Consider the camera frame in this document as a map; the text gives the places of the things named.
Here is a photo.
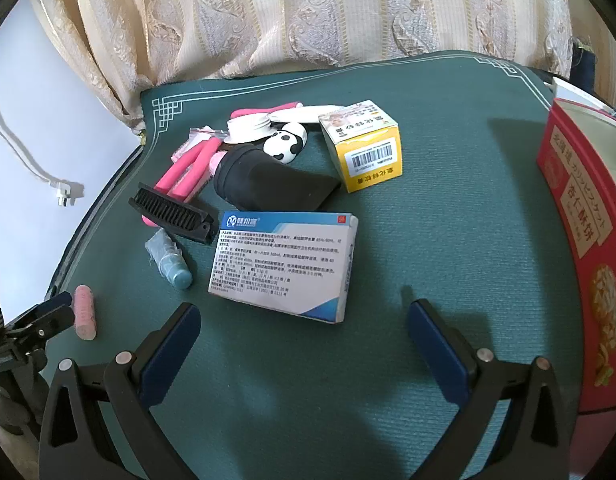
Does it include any bent pink foam rod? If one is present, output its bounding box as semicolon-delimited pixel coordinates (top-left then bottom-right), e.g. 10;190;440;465
140;137;223;227

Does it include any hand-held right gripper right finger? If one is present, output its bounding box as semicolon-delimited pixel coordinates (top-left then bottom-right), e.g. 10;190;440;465
407;299;573;480

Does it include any white power cable with plug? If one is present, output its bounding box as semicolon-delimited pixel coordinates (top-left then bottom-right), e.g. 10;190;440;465
0;91;85;208

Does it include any green table mat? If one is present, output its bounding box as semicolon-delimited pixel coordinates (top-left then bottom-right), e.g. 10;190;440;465
0;50;616;480

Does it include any blue and white medicine box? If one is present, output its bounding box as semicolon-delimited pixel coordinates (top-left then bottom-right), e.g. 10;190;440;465
208;210;360;324

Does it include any person's left forearm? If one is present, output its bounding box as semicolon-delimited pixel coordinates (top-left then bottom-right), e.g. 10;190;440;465
0;380;41;461

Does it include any small blue bottle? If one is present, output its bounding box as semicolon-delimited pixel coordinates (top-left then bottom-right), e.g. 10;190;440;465
144;227;193;291

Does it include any panda toy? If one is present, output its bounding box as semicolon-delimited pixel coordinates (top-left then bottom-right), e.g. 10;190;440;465
263;122;309;166

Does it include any red cardboard box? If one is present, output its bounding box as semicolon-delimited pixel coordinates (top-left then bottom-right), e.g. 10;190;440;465
536;99;616;413

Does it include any dark blue object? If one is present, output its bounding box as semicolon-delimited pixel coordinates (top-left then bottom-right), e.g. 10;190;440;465
570;42;598;96

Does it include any white tissue packet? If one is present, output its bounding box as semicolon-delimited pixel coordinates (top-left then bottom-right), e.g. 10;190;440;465
268;105;341;126

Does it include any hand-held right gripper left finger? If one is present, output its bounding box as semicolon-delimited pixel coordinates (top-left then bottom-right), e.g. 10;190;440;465
38;301;203;480

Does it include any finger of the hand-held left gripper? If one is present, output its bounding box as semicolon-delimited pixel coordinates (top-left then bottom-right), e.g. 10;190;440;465
18;307;75;348
5;292;73;338

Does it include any straight pink foam rod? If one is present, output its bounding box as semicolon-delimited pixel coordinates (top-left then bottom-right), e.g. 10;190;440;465
230;101;303;121

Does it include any white plastic cap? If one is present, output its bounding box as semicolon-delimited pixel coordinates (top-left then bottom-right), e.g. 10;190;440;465
225;110;275;144

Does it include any cream patterned curtain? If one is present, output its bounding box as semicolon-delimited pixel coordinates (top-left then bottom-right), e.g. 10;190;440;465
28;0;596;133

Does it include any black pouch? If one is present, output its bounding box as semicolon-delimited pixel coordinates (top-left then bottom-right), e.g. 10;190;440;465
213;144;341;212

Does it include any yellow medicine box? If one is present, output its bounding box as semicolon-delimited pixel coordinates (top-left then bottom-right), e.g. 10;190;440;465
318;100;405;194

